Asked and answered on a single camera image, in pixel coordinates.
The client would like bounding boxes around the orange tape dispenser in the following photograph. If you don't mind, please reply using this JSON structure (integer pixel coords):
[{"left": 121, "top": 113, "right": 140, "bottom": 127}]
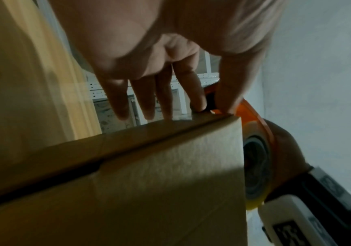
[{"left": 203, "top": 81, "right": 277, "bottom": 202}]

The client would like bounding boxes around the black right wristband with markers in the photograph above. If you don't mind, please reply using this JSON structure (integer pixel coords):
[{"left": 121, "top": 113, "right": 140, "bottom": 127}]
[{"left": 264, "top": 165, "right": 351, "bottom": 246}]

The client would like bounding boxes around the white marker cube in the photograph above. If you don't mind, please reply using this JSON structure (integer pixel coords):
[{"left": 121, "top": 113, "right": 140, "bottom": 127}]
[{"left": 257, "top": 194, "right": 340, "bottom": 246}]

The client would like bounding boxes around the brown cardboard box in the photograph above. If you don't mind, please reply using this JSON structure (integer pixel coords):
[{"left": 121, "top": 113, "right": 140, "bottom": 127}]
[{"left": 0, "top": 113, "right": 249, "bottom": 246}]

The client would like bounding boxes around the white metal shelf rack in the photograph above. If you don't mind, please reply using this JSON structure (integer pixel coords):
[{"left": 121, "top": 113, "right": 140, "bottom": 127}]
[{"left": 84, "top": 51, "right": 221, "bottom": 133}]

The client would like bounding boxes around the person's left hand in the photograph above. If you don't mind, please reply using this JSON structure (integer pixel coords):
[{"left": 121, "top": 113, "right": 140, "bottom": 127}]
[{"left": 47, "top": 0, "right": 288, "bottom": 121}]

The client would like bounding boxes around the yellow tape roll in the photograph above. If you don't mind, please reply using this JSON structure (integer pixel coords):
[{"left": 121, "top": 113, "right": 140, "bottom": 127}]
[{"left": 242, "top": 120, "right": 274, "bottom": 212}]

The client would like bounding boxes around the person's right hand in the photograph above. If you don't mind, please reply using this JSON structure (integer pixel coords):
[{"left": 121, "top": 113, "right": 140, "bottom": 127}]
[{"left": 262, "top": 118, "right": 313, "bottom": 200}]

